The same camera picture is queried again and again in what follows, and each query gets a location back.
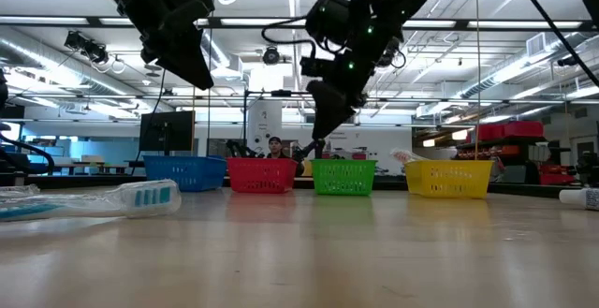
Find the black rig-mounted device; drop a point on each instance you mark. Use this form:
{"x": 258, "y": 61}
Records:
{"x": 89, "y": 48}

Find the black ceiling camera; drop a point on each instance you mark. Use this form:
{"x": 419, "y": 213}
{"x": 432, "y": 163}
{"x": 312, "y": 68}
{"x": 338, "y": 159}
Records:
{"x": 568, "y": 60}

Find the overhead light bar beam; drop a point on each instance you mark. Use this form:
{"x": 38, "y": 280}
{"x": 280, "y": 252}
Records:
{"x": 47, "y": 20}

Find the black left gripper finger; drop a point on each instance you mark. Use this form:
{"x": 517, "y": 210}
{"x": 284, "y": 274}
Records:
{"x": 192, "y": 60}

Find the black background robot arm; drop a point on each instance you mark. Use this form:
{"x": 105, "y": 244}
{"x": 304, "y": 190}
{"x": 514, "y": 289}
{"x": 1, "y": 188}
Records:
{"x": 309, "y": 150}
{"x": 241, "y": 149}

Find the black monitor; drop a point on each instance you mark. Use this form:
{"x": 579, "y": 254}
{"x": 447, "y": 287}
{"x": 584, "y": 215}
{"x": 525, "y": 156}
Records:
{"x": 166, "y": 130}

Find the red storage bin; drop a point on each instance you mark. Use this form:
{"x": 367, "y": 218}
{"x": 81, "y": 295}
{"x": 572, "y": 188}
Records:
{"x": 519, "y": 129}

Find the blue plastic basket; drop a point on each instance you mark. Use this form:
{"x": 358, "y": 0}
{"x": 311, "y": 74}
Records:
{"x": 185, "y": 173}

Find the black curved tube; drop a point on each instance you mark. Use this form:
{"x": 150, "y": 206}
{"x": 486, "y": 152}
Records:
{"x": 33, "y": 149}

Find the red plastic basket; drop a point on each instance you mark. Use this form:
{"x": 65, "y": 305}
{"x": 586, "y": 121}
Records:
{"x": 262, "y": 174}

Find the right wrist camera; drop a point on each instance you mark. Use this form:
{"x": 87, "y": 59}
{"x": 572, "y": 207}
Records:
{"x": 318, "y": 67}

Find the green plastic basket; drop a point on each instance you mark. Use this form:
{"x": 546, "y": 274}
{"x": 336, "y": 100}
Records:
{"x": 344, "y": 177}

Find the blue white bagged toothbrush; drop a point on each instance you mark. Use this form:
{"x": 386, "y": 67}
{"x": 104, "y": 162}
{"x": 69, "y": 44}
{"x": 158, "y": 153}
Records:
{"x": 150, "y": 198}

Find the yellow plastic basket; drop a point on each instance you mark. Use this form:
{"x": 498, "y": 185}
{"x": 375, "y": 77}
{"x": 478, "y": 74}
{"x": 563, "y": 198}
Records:
{"x": 449, "y": 179}

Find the person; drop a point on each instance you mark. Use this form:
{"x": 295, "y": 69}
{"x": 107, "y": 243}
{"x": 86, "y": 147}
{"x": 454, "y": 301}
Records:
{"x": 275, "y": 145}

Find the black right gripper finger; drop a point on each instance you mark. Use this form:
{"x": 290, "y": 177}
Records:
{"x": 330, "y": 109}

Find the black overhead camera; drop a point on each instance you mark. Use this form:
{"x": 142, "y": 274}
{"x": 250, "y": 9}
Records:
{"x": 271, "y": 56}

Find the black background rig frame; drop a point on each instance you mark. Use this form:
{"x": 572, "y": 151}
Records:
{"x": 281, "y": 93}

